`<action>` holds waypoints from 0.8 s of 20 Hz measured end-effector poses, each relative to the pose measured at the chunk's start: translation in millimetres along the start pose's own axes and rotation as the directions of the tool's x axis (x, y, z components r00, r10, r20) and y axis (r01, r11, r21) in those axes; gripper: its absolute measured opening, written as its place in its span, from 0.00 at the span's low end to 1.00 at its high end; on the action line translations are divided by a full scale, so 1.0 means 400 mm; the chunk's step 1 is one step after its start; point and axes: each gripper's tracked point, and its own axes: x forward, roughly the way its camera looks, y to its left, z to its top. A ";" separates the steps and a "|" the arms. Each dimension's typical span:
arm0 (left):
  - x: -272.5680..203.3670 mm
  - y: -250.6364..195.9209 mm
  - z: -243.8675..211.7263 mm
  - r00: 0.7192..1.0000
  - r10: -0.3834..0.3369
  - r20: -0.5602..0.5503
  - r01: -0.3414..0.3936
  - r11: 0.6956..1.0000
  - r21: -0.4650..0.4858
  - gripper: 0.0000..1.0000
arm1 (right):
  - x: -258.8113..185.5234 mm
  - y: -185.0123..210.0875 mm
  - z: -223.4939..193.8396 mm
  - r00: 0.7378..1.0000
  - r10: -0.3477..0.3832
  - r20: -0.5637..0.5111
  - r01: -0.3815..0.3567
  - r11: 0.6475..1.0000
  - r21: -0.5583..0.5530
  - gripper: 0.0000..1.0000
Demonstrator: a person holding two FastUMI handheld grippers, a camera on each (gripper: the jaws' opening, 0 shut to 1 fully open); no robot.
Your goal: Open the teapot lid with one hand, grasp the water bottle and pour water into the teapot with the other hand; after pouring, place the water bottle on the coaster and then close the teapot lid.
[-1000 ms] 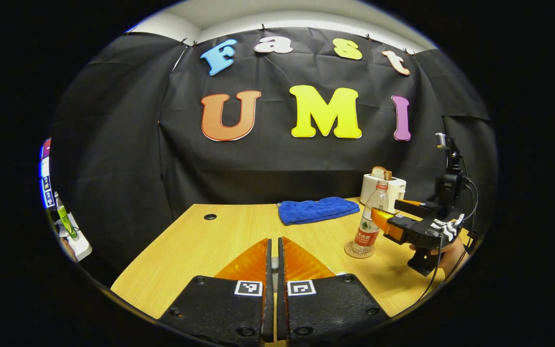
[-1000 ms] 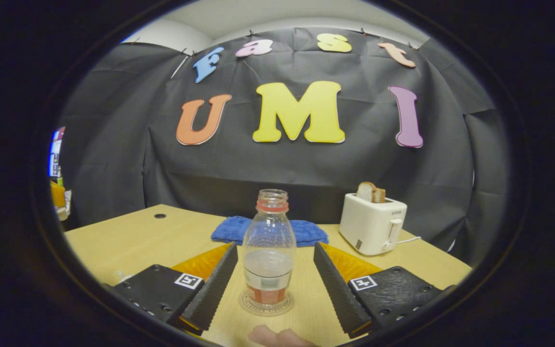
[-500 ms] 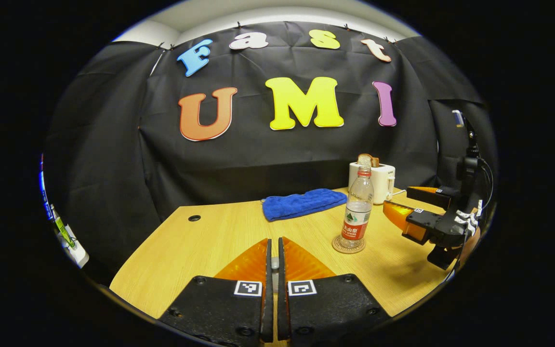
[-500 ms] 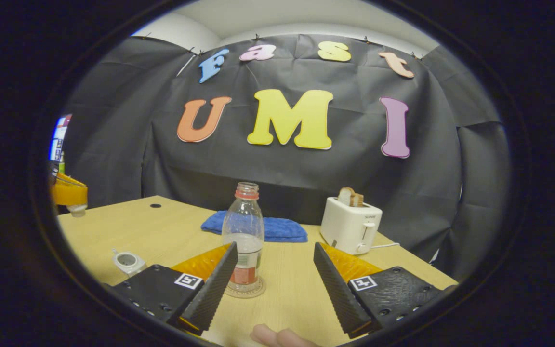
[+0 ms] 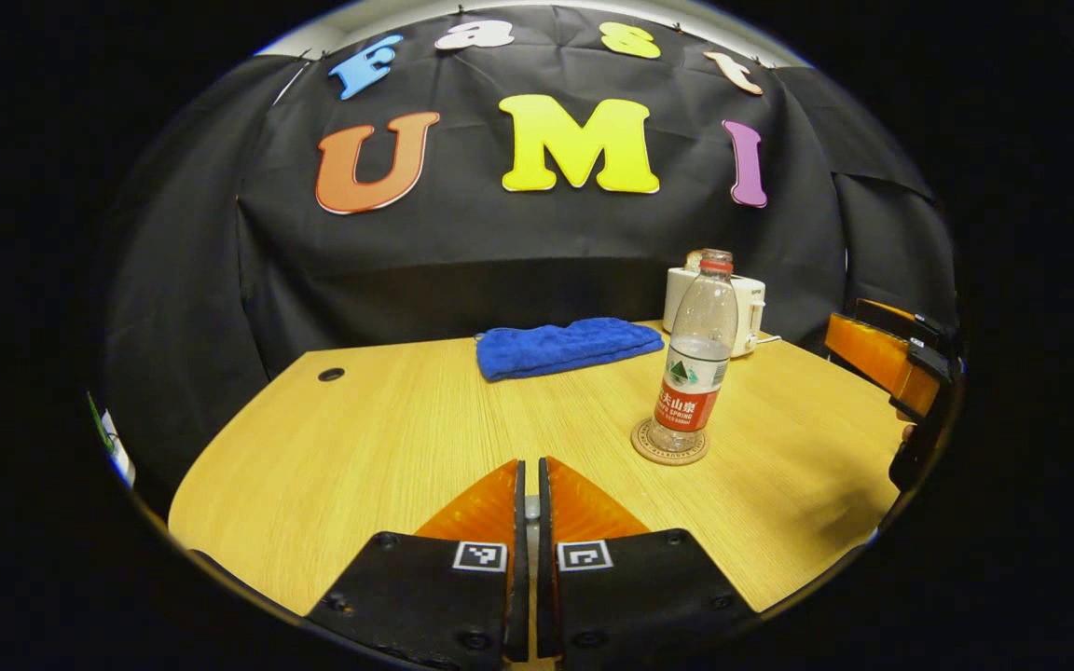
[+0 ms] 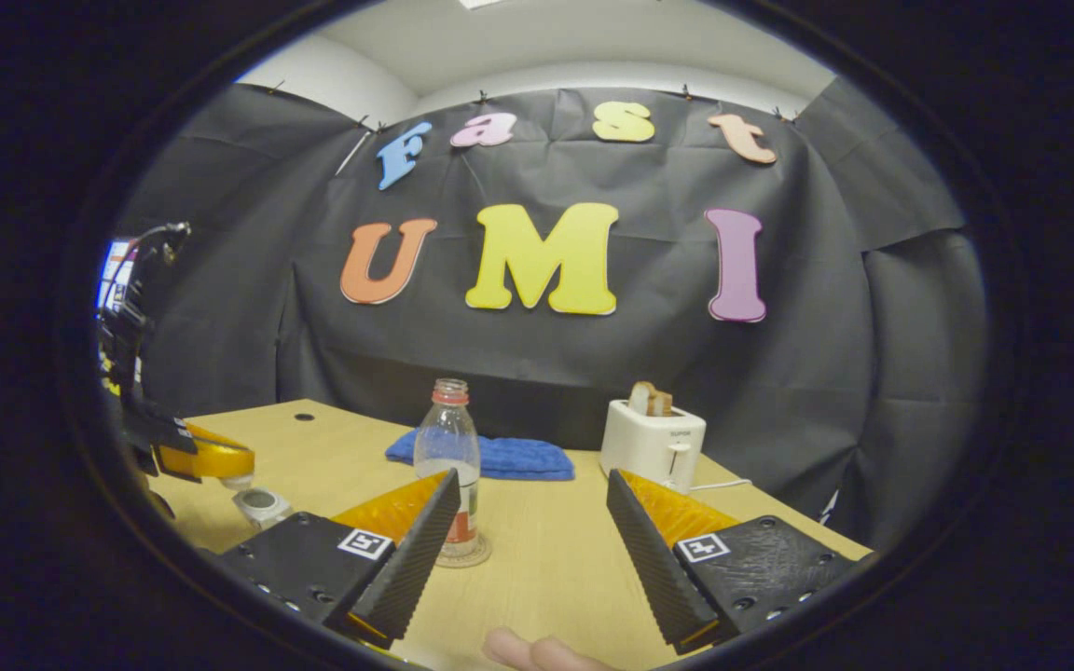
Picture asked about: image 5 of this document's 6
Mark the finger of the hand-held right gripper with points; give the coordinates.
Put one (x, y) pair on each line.
(915, 324)
(877, 359)

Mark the toasted bread slice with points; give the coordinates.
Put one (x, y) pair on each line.
(692, 260)

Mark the blue towel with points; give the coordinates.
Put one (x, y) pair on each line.
(565, 347)

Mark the round brown coaster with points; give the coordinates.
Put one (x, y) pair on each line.
(641, 445)

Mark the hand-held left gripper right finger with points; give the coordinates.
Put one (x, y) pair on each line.
(546, 606)

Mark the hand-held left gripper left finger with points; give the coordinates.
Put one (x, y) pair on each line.
(518, 606)

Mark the clear plastic water bottle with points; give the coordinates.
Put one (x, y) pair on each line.
(697, 363)

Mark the white toaster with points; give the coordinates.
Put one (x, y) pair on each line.
(750, 308)

